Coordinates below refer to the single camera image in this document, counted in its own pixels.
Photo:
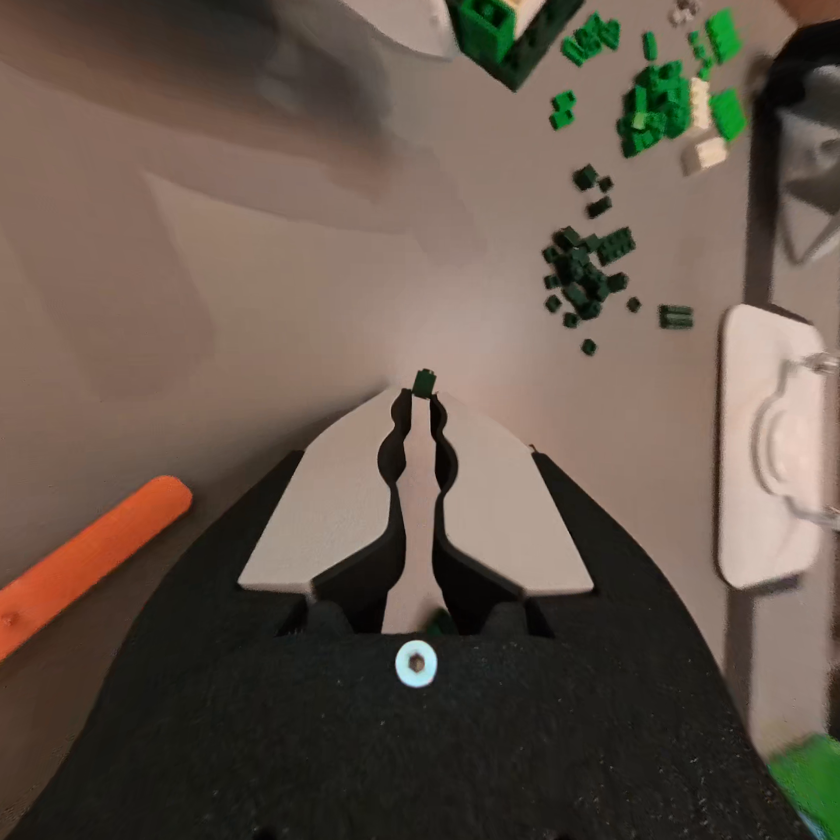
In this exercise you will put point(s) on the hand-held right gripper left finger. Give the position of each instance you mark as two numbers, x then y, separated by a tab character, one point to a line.
328	518

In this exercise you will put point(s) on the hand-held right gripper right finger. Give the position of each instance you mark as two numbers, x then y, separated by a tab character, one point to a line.
512	518

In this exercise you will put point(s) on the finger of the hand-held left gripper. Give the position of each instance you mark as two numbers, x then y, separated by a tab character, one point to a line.
407	19

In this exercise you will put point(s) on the green white lego assembly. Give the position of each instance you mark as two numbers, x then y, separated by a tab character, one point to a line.
485	33

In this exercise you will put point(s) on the small dark green lego brick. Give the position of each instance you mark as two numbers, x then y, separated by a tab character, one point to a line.
424	384

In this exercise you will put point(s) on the pile of dark green bricks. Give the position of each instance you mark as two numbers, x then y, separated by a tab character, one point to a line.
577	269

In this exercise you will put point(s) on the small grey lego pieces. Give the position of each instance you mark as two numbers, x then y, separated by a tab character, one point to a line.
682	10

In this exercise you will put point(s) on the white lego brick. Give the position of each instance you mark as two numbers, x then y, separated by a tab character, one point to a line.
700	105
705	156

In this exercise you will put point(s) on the green lego box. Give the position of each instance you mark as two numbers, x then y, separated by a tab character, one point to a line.
810	781

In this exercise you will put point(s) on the white book stand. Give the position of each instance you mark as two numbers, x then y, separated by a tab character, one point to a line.
741	459

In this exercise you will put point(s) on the orange brick separator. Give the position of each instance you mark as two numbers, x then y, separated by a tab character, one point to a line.
85	564

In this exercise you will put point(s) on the pile of bright green bricks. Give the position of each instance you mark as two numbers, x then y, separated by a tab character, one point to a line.
649	111

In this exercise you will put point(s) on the black headband device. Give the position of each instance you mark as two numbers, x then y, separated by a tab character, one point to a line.
787	79

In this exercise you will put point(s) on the white triangular stand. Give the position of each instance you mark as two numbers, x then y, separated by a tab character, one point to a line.
814	157

